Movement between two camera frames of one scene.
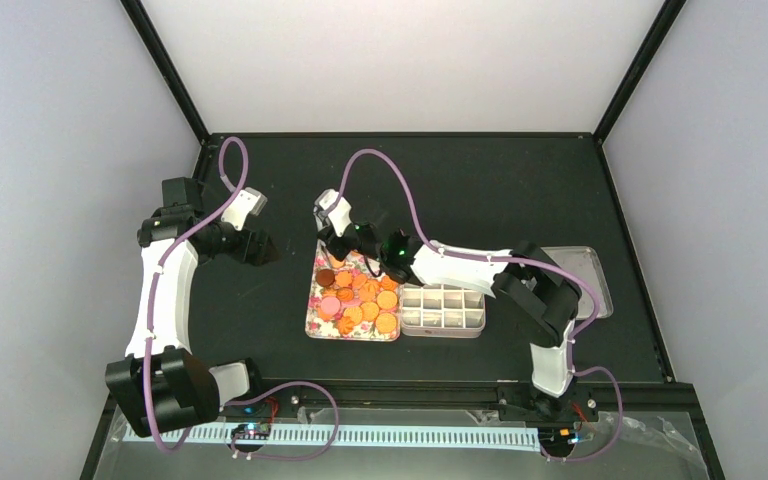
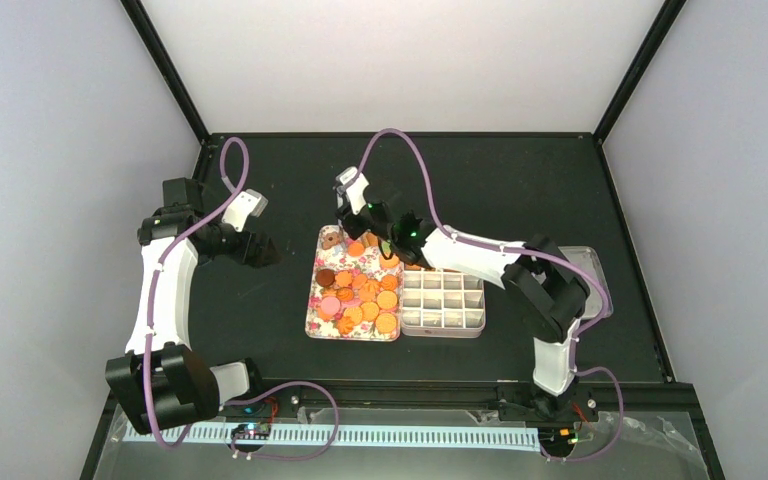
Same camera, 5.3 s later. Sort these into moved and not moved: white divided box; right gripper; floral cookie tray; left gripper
Moved: right gripper
Not moved: left gripper; white divided box; floral cookie tray
